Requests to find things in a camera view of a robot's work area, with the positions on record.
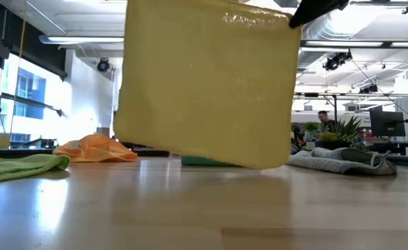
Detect yellow microfiber towel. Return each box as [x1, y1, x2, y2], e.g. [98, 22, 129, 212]
[112, 0, 303, 171]

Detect grey microfiber towel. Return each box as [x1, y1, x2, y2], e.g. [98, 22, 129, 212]
[286, 146, 398, 176]

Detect teal microfiber towel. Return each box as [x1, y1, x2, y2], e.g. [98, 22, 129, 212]
[180, 155, 241, 168]

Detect orange microfiber towel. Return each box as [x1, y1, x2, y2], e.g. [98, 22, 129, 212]
[52, 133, 139, 163]

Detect green microfiber towel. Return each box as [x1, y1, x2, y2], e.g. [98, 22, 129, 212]
[0, 153, 72, 184]

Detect person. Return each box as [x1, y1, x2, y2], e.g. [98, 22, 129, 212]
[316, 110, 337, 133]

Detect potted succulent plant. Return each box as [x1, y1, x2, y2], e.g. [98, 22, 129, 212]
[302, 115, 368, 151]

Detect black computer monitor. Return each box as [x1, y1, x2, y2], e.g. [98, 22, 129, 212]
[369, 110, 407, 138]

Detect black round ceiling fixture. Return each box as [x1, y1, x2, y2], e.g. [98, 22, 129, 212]
[96, 58, 111, 74]

